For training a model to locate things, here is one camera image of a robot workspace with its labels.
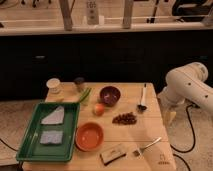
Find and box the blue rectangular sponge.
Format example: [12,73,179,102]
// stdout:
[40,130,63,144]

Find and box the green plastic tray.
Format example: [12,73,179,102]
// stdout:
[16,102,80,162]

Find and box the wooden block brush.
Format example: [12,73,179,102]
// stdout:
[100,144,127,166]

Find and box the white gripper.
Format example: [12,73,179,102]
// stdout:
[160,96,176,126]

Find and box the dark grape bunch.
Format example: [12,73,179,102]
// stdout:
[112,112,137,125]

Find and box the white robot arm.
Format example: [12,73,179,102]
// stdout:
[157,62,213,126]

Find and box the black floor cable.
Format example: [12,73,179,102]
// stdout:
[169,103,198,171]

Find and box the dark purple bowl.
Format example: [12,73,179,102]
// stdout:
[100,86,121,107]

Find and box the silver fork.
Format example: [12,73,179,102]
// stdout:
[132,136,163,157]

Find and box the red-yellow apple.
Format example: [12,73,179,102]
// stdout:
[93,103,105,116]

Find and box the white-handled black spoon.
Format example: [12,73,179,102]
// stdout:
[138,86,147,112]

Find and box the red-orange bowl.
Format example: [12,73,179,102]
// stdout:
[75,122,104,152]

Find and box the green vegetable stalk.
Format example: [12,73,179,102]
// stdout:
[78,88,91,103]

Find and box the dark lidded spice jar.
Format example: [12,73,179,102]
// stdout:
[74,77,85,92]

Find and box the white remote-like device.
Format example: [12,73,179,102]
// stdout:
[86,0,99,25]

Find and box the black cabinet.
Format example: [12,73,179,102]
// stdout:
[0,30,213,100]

